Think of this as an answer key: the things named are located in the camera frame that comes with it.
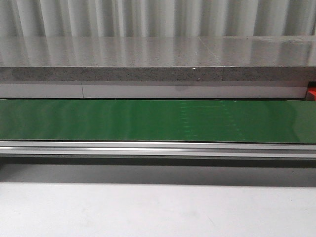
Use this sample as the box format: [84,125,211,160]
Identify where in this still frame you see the green conveyor belt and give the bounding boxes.
[0,99,316,144]

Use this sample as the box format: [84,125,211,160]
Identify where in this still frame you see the grey stone countertop slab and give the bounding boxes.
[0,36,316,82]

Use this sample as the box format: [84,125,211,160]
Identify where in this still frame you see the red plastic tray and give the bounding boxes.
[306,81,316,101]

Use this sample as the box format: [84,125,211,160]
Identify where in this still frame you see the white corrugated curtain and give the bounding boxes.
[0,0,316,37]

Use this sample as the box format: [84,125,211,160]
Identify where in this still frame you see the aluminium conveyor frame rail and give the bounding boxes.
[0,141,316,159]

